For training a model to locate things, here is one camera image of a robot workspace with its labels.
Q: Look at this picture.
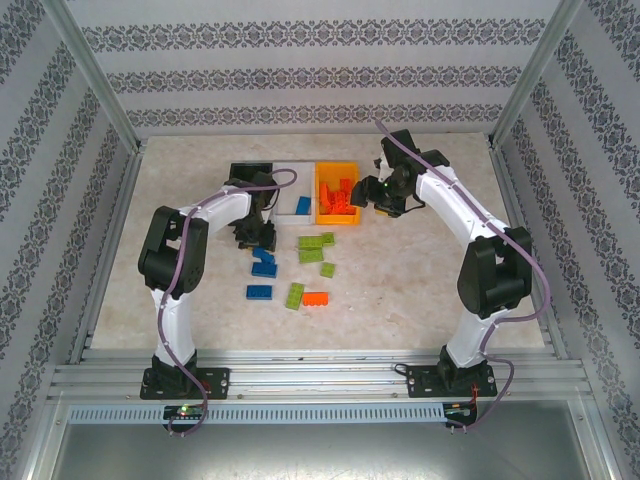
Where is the orange plastic container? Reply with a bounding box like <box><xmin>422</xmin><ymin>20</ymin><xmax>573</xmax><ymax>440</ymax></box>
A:
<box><xmin>314</xmin><ymin>161</ymin><xmax>363</xmax><ymax>228</ymax></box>

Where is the white plastic container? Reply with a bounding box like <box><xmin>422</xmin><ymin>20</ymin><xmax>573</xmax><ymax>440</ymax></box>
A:
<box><xmin>272</xmin><ymin>160</ymin><xmax>318</xmax><ymax>226</ymax></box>

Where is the black plastic container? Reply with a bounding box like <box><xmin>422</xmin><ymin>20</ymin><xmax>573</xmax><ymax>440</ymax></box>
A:
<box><xmin>228</xmin><ymin>161</ymin><xmax>276</xmax><ymax>225</ymax></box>

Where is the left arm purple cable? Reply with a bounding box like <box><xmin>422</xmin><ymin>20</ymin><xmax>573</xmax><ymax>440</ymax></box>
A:
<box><xmin>157</xmin><ymin>168</ymin><xmax>300</xmax><ymax>439</ymax></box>

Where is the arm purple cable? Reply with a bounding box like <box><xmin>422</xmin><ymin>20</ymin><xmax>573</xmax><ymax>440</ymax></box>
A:
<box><xmin>157</xmin><ymin>168</ymin><xmax>300</xmax><ymax>439</ymax></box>
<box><xmin>374</xmin><ymin>118</ymin><xmax>552</xmax><ymax>436</ymax></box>

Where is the left aluminium side rail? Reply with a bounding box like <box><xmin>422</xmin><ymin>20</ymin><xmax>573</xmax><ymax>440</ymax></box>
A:
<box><xmin>69</xmin><ymin>143</ymin><xmax>147</xmax><ymax>362</ymax></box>

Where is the aluminium side rail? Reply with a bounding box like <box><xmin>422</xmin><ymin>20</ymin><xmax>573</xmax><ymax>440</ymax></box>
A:
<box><xmin>487</xmin><ymin>137</ymin><xmax>570</xmax><ymax>359</ymax></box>
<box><xmin>69</xmin><ymin>143</ymin><xmax>147</xmax><ymax>362</ymax></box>

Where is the right aluminium side rail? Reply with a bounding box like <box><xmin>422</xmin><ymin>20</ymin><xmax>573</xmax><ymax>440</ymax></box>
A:
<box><xmin>487</xmin><ymin>137</ymin><xmax>570</xmax><ymax>359</ymax></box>

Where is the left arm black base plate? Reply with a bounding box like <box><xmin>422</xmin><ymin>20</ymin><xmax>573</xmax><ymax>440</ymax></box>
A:
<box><xmin>139</xmin><ymin>368</ymin><xmax>231</xmax><ymax>401</ymax></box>

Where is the aluminium mounting rail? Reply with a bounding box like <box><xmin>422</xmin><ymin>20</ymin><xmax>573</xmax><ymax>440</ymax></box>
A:
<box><xmin>47</xmin><ymin>348</ymin><xmax>587</xmax><ymax>402</ymax></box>

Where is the slotted grey cable duct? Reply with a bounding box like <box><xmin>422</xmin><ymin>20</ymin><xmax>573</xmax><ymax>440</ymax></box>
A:
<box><xmin>67</xmin><ymin>403</ymin><xmax>449</xmax><ymax>424</ymax></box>

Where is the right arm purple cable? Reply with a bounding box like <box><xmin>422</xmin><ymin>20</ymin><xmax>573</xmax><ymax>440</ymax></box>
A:
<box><xmin>374</xmin><ymin>118</ymin><xmax>552</xmax><ymax>436</ymax></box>

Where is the right aluminium frame post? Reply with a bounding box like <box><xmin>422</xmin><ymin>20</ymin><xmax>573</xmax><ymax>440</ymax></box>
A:
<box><xmin>488</xmin><ymin>0</ymin><xmax>585</xmax><ymax>147</ymax></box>

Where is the aluminium frame post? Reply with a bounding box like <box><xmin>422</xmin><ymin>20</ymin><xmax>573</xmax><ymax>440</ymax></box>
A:
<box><xmin>488</xmin><ymin>0</ymin><xmax>585</xmax><ymax>147</ymax></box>
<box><xmin>42</xmin><ymin>0</ymin><xmax>146</xmax><ymax>152</ymax></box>

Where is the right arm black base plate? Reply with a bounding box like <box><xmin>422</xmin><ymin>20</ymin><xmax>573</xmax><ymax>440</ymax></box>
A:
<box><xmin>407</xmin><ymin>364</ymin><xmax>496</xmax><ymax>399</ymax></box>

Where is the left aluminium frame post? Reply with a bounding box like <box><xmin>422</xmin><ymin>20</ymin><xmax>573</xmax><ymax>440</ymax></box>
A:
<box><xmin>42</xmin><ymin>0</ymin><xmax>146</xmax><ymax>152</ymax></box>

